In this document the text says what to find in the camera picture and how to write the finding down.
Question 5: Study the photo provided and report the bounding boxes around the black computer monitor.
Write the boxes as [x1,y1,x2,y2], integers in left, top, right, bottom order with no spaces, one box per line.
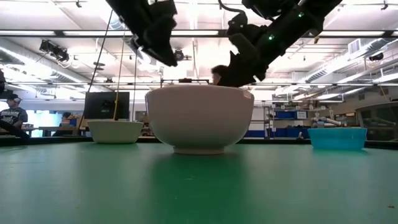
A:
[84,91,131,121]

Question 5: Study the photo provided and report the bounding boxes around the yellow hanging cable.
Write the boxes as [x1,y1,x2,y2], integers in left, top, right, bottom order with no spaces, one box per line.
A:
[113,30,126,121]

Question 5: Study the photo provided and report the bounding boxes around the small white bowl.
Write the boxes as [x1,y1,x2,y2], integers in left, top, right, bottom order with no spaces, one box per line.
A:
[87,119,144,144]

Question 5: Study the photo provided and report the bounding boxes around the large white notched bowl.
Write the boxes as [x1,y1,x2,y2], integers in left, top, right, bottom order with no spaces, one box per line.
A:
[145,84,255,156]

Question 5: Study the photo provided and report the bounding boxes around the seated person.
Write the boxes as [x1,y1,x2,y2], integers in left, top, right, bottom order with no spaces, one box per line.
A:
[52,111,73,137]

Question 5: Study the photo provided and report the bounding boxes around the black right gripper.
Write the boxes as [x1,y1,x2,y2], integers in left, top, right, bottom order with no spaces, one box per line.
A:
[217,13,290,88]

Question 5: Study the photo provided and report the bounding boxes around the black hanging cable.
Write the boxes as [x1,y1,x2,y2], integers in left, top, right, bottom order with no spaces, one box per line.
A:
[88,9,114,93]

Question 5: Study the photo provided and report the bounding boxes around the black overhead frame bar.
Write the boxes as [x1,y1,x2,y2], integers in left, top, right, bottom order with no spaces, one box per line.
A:
[0,29,398,39]

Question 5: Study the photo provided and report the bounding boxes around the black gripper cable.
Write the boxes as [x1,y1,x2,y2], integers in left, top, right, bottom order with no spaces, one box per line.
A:
[217,0,246,16]

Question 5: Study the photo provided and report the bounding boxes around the glass display cabinet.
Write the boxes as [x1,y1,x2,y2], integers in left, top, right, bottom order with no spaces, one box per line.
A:
[355,101,398,141]

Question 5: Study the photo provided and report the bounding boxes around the row of blue floor bins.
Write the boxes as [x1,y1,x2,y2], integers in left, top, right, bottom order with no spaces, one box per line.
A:
[244,127,311,139]

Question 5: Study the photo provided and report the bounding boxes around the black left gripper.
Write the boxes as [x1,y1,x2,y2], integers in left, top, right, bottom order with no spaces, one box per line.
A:
[105,0,179,68]

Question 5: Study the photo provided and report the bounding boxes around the blue storage bins on shelf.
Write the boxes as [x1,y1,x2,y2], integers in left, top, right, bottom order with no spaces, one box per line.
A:
[274,110,308,121]

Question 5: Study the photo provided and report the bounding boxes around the black ceiling spotlight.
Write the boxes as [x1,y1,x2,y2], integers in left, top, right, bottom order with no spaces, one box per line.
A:
[39,39,70,63]

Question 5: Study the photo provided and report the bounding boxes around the blue plastic bowl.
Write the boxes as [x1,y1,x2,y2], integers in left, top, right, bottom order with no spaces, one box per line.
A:
[308,127,368,151]

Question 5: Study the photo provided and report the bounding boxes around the standing person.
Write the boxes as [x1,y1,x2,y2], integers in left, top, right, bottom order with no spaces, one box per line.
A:
[0,93,29,138]

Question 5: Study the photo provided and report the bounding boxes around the black metal shelf frame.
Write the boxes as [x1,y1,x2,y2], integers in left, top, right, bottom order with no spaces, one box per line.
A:
[160,78,210,88]

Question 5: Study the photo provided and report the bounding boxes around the black table edge rail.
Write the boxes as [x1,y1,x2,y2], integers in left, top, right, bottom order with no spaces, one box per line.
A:
[0,136,398,151]

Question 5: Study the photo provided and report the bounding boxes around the person behind bowl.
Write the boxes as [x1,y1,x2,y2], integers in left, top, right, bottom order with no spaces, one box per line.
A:
[211,64,230,86]

